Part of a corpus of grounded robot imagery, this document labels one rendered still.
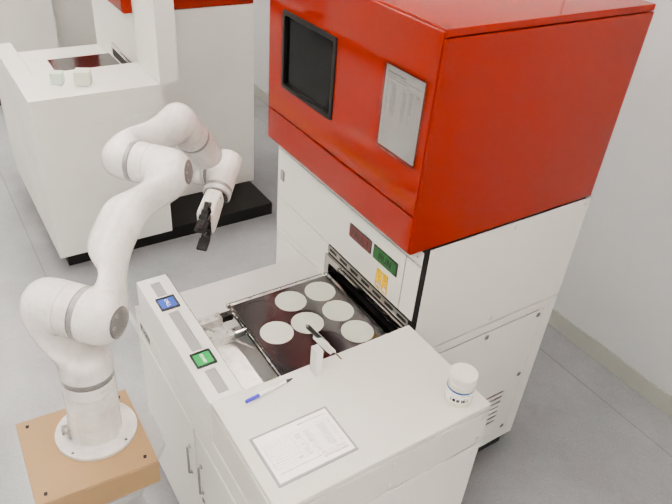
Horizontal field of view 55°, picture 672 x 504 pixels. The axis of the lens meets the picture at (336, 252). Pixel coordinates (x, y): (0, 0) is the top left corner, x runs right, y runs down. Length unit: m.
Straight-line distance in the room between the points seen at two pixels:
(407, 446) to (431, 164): 0.68
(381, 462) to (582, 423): 1.74
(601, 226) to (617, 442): 0.97
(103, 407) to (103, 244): 0.38
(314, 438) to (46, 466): 0.62
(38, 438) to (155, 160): 0.73
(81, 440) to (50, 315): 0.36
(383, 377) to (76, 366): 0.76
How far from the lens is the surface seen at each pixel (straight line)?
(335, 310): 2.02
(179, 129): 1.66
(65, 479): 1.66
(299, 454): 1.55
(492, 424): 2.74
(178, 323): 1.89
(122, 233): 1.51
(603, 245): 3.28
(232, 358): 1.88
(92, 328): 1.42
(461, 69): 1.54
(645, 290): 3.22
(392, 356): 1.80
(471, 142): 1.66
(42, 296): 1.48
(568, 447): 3.06
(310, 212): 2.24
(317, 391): 1.68
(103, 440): 1.68
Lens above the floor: 2.20
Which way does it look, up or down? 35 degrees down
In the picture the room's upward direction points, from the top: 5 degrees clockwise
